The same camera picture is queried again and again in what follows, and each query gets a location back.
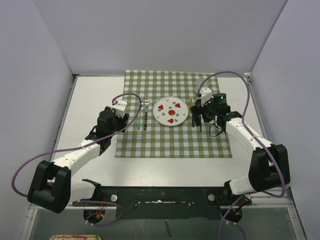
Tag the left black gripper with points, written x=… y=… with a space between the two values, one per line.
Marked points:
x=122 y=121

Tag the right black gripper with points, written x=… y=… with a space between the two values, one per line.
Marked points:
x=198 y=110

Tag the green handled knife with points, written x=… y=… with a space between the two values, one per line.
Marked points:
x=191 y=105

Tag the clear drinking glass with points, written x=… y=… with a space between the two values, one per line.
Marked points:
x=199 y=82

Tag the green white checkered tablecloth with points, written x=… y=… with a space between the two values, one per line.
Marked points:
x=159 y=141

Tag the iridescent rainbow fork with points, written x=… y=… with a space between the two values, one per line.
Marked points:
x=140 y=115

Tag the white plate with strawberries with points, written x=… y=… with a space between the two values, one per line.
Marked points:
x=170 y=111

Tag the silver fork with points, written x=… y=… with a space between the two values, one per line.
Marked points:
x=146 y=106

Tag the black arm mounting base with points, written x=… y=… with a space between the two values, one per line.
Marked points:
x=164 y=203

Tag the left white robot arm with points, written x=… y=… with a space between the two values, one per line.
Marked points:
x=52 y=188

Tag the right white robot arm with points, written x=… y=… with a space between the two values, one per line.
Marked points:
x=269 y=164

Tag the yellow rimmed tray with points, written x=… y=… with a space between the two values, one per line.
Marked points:
x=76 y=237

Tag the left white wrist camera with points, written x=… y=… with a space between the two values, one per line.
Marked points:
x=119 y=108

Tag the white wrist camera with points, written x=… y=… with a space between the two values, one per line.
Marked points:
x=119 y=108
x=205 y=94

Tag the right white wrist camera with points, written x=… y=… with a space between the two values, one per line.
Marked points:
x=205 y=94

